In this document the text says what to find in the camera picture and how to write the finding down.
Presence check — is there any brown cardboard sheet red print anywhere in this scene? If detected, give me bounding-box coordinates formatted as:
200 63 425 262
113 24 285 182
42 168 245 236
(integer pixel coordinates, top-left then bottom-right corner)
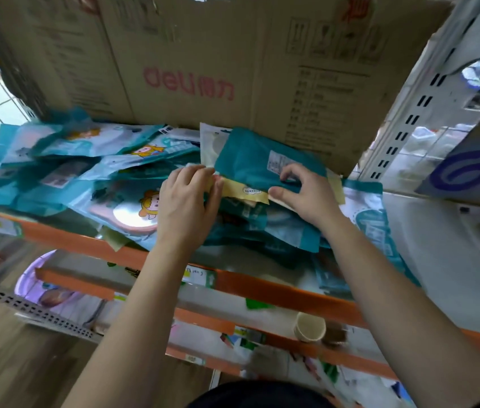
0 0 453 177

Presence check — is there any cardboard sheet blue lettering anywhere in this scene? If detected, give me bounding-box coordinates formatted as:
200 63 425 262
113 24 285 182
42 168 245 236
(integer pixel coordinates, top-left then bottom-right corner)
416 93 480 209

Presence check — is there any yellow hand mirror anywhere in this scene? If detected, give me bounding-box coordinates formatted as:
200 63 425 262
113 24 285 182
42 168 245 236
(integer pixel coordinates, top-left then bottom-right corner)
205 168 346 207

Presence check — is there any person's right forearm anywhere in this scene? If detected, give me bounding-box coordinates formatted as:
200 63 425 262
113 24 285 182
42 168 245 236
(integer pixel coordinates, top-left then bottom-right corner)
318 214 480 408

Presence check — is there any pile of colourful cards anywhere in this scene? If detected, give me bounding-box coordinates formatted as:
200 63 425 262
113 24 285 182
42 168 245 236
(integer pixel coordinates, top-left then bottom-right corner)
221 326 266 351

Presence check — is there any yellow white price label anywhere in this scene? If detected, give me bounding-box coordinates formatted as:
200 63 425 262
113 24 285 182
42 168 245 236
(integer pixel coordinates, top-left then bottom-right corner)
182 265 217 290
0 214 24 239

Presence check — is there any lilac plastic basin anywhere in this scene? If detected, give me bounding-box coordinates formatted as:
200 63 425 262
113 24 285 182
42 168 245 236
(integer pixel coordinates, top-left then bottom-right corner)
13 249 86 310

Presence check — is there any brown plastic cup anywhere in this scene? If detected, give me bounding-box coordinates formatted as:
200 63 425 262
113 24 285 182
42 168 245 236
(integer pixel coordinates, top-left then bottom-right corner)
323 321 350 347

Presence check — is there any person's left hand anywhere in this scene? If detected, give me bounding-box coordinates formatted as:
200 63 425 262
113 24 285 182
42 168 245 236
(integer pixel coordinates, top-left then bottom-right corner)
154 164 225 256

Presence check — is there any person's black shirt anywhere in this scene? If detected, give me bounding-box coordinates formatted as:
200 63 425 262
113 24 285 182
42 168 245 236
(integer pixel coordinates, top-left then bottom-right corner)
187 380 338 408

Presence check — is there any beige paper cup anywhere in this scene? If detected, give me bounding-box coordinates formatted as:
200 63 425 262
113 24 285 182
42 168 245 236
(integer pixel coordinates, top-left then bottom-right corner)
294 312 328 344

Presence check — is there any white metal shelf orange trim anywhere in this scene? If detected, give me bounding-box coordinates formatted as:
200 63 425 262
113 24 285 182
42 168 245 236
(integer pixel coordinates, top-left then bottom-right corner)
350 0 480 379
0 0 393 408

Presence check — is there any green snack packet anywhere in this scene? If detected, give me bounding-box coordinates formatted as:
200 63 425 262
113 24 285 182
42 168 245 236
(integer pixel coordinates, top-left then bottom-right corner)
245 297 276 312

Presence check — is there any person's right hand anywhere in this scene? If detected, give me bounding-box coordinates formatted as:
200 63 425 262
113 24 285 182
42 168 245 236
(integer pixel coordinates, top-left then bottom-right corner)
267 163 345 234

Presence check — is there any person's left forearm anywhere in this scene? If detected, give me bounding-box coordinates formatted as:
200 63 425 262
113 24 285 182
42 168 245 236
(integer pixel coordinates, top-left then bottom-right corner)
61 244 200 408

